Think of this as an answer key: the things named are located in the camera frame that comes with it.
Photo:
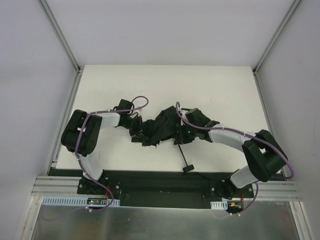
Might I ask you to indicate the white cable duct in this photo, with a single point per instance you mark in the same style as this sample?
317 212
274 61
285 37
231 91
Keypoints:
219 205
75 201

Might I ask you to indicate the right aluminium frame post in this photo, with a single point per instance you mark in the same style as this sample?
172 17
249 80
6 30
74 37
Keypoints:
295 4

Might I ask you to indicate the right white cable duct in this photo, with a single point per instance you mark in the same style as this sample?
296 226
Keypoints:
219 205

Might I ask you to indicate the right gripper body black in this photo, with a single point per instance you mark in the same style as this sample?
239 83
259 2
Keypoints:
184 135

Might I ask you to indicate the left white cable duct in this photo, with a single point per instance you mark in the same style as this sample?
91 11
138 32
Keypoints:
75 201

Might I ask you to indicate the aluminium cross rail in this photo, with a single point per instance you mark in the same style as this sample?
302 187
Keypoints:
55 186

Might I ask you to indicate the circuit board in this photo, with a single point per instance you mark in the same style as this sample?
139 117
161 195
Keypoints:
238 205
97 201

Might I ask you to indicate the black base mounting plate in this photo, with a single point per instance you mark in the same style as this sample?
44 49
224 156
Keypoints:
152 189

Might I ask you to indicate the black folding umbrella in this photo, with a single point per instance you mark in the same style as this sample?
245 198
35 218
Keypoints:
162 128

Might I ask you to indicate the aluminium frame post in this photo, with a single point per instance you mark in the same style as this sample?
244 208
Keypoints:
295 4
59 34

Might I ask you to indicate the left circuit board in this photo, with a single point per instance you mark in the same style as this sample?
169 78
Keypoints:
97 201

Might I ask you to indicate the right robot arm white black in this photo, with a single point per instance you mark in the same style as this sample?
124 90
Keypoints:
263 154

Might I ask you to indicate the left aluminium frame post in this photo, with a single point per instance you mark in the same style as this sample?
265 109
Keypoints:
59 34

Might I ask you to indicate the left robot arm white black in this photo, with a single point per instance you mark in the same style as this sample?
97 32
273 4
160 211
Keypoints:
80 136

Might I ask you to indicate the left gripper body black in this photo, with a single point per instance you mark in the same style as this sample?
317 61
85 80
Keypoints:
136 128

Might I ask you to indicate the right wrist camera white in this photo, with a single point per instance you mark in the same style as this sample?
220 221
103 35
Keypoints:
183 118

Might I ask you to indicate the right circuit board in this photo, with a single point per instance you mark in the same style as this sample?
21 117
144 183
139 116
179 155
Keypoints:
238 205

